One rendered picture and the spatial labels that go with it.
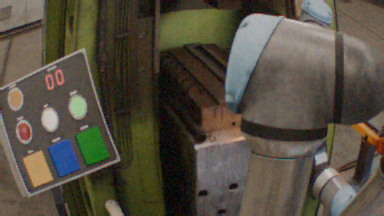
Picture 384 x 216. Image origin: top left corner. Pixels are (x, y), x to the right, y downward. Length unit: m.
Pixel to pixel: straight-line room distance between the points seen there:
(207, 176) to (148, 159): 0.23
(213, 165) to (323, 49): 0.97
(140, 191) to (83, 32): 0.54
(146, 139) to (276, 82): 1.09
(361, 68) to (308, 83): 0.08
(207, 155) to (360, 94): 0.96
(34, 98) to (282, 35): 0.76
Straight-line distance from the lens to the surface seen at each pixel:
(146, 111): 1.62
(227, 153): 1.51
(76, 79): 1.29
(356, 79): 0.58
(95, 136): 1.28
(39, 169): 1.19
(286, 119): 0.58
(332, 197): 1.07
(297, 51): 0.58
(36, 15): 6.71
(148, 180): 1.72
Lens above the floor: 1.61
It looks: 25 degrees down
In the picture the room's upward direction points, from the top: 1 degrees counter-clockwise
